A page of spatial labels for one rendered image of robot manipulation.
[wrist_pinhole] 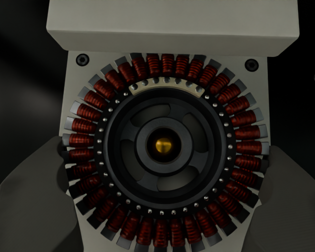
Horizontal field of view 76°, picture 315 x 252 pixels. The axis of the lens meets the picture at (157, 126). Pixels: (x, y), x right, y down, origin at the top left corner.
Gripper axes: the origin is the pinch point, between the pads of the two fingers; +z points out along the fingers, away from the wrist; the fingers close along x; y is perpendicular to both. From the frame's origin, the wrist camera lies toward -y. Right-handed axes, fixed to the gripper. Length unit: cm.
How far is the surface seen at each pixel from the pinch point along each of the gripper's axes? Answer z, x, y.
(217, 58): 4.9, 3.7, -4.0
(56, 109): 3.4, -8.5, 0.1
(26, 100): 3.8, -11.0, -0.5
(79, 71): 4.0, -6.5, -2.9
